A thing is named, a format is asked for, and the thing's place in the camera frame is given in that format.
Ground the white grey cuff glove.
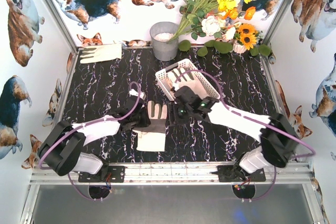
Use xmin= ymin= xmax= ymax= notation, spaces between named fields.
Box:
xmin=132 ymin=101 xmax=167 ymax=152

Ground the white green glove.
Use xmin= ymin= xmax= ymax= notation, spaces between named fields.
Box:
xmin=80 ymin=43 xmax=122 ymax=64

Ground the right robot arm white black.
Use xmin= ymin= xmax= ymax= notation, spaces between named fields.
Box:
xmin=169 ymin=84 xmax=298 ymax=176

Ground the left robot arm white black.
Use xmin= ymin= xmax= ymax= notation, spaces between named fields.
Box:
xmin=37 ymin=89 xmax=149 ymax=176

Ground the white perforated storage basket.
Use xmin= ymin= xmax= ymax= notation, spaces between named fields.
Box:
xmin=155 ymin=59 xmax=220 ymax=101

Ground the white ribbed sunflower pot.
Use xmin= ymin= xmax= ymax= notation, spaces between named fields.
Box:
xmin=233 ymin=42 xmax=247 ymax=54

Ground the grey metal bucket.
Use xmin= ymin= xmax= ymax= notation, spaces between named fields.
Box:
xmin=150 ymin=22 xmax=179 ymax=61

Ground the artificial flower bouquet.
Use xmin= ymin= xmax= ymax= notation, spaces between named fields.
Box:
xmin=174 ymin=0 xmax=280 ymax=57

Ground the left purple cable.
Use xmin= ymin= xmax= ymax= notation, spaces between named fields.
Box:
xmin=38 ymin=81 xmax=148 ymax=201

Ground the purple cable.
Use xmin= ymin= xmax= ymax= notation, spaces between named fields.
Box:
xmin=38 ymin=81 xmax=148 ymax=201
xmin=174 ymin=69 xmax=316 ymax=201

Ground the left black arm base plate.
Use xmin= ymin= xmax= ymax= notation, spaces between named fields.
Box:
xmin=100 ymin=164 xmax=125 ymax=183

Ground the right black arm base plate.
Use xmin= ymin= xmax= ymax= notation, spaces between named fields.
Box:
xmin=210 ymin=165 xmax=266 ymax=183

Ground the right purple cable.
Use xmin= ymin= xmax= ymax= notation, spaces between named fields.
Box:
xmin=174 ymin=69 xmax=316 ymax=201

